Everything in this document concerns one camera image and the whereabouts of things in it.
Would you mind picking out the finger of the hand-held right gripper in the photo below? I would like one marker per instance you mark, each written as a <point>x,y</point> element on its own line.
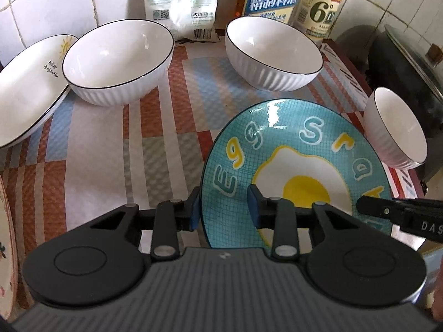
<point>373,209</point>

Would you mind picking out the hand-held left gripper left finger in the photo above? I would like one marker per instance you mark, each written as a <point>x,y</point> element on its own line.
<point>194,214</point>

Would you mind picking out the floral plate with pink rim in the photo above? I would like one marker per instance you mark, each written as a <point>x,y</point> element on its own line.
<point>7,249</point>

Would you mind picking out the large white ribbed bowl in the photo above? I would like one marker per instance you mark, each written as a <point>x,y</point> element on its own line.
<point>273,48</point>
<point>117,58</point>

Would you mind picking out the blue fried egg plate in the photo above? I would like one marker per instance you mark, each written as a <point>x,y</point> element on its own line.
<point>311,138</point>

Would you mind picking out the clear vinegar bottle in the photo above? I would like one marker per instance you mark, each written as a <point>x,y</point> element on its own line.
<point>320,10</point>

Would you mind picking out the black pot with lid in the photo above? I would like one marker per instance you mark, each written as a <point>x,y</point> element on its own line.
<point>380,62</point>

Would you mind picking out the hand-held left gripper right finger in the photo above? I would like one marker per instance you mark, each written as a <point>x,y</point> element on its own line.
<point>253,207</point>

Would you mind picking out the white salt bag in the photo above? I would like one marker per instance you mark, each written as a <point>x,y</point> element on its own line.
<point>180,0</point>

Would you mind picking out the small white ribbed bowl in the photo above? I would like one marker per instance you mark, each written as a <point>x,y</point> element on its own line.
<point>398,128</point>

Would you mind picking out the white plate with sun print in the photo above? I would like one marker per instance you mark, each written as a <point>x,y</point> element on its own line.
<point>27,86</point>

